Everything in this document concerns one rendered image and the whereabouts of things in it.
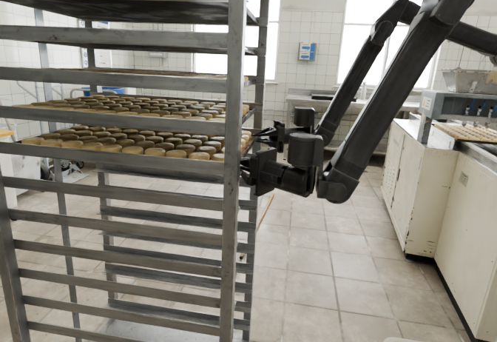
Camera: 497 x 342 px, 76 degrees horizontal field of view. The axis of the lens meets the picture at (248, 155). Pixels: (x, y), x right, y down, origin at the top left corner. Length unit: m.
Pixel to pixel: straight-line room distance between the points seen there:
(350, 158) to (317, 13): 4.61
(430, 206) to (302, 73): 3.27
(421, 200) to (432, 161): 0.27
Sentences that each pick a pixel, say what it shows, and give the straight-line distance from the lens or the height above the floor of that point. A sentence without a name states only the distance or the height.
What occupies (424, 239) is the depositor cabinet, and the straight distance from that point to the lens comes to 2.50.
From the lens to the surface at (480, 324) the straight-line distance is 1.99.
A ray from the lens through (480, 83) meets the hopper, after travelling 2.35.
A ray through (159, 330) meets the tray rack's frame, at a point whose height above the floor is 0.15.
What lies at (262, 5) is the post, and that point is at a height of 1.46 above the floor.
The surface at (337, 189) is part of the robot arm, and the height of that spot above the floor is 1.06.
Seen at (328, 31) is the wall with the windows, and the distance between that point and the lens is 5.16.
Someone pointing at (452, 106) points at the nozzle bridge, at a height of 1.10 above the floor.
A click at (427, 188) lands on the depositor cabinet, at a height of 0.57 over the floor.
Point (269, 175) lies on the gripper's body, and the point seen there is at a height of 1.05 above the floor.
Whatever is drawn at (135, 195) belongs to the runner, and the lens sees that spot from 0.81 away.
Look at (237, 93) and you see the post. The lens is 0.64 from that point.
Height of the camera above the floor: 1.27
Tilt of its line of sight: 16 degrees down
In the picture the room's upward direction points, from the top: 3 degrees clockwise
